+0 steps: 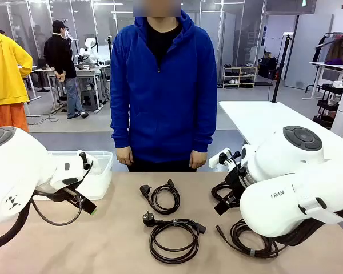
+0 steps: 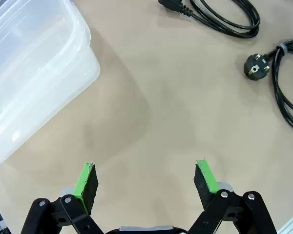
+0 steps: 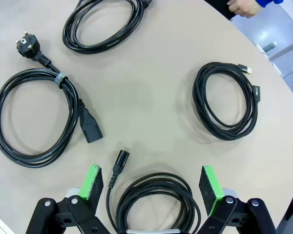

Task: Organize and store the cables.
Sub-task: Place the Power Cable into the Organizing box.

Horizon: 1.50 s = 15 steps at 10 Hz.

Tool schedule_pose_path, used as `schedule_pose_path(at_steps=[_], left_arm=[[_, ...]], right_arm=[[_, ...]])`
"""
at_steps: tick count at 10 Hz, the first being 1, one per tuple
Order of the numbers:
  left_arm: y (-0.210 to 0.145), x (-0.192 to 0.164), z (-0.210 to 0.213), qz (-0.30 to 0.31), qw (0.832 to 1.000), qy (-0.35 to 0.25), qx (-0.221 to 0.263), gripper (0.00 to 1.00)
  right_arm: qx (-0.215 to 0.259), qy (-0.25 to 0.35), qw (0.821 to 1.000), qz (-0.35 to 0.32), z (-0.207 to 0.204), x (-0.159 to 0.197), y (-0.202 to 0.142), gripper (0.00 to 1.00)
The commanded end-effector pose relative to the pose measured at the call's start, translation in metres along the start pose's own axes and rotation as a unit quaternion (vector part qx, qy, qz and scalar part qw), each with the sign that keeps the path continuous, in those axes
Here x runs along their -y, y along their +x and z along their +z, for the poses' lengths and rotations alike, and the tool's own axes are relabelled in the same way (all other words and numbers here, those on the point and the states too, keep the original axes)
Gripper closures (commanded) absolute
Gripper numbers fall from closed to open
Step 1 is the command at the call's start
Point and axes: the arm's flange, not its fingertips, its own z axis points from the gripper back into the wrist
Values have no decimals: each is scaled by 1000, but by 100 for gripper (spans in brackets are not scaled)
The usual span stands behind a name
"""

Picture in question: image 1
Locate thin black camera cable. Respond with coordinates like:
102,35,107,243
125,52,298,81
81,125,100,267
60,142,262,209
30,152,94,227

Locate person in yellow hoodie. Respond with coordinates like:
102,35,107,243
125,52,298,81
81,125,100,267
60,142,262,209
0,11,34,134

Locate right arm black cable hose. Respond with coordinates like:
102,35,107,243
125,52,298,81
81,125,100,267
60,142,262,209
274,207,343,248

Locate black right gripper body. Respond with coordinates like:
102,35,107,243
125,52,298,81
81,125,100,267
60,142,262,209
224,165,248,200

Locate small black power cable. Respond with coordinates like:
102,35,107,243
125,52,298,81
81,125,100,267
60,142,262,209
139,179,181,215

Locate person in blue hoodie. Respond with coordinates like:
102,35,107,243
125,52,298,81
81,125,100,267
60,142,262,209
110,0,218,172

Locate clear plastic storage box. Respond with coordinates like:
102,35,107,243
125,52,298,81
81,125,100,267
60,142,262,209
47,150,114,200

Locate black bags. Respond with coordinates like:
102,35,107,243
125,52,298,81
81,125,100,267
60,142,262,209
258,57,280,79

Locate wooden shoe rack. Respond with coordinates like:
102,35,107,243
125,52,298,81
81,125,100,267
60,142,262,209
222,66,258,89

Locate person's left forearm blue sleeve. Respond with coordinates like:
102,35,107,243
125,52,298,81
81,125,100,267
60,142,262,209
192,94,218,154

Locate white desk with purple cloth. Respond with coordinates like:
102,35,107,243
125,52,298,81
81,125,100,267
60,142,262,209
302,61,343,100

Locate black tripod stand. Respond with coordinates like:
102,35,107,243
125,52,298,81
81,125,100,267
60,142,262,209
271,33,293,103

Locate white side table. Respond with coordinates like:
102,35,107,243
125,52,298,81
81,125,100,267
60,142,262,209
218,100,343,172

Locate grey plastic stool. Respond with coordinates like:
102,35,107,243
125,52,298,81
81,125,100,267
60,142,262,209
80,90,99,112

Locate person's right hand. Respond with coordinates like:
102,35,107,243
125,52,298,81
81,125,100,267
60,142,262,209
116,146,134,166

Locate person's right forearm blue sleeve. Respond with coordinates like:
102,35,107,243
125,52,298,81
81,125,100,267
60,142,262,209
110,94,134,149

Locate white background desk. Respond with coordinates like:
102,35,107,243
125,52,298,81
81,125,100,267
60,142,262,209
34,64,111,114

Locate large black power cable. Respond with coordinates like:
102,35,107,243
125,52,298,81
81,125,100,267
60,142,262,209
142,210,207,265

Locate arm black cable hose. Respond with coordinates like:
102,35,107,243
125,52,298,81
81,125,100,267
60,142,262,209
274,207,343,248
0,199,31,252

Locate clothes rack with coats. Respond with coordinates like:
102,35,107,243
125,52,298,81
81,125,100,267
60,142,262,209
313,31,343,66

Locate person in black jacket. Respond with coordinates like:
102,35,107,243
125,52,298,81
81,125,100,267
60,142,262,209
43,19,90,120

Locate black utility cart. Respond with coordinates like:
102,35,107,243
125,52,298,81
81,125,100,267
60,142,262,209
313,83,343,129

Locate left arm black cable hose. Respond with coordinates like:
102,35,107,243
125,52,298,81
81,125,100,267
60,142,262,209
0,199,31,252

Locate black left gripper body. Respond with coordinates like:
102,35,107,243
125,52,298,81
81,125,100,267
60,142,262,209
34,184,81,204

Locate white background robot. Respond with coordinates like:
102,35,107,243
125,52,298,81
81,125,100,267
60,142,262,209
78,35,101,62

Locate person's left hand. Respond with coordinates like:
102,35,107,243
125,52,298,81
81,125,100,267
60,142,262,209
189,150,209,170

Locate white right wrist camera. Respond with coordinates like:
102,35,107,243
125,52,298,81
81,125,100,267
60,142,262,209
208,147,232,168

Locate black USB cable grey tie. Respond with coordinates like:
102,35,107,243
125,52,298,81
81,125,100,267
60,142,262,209
215,219,286,259

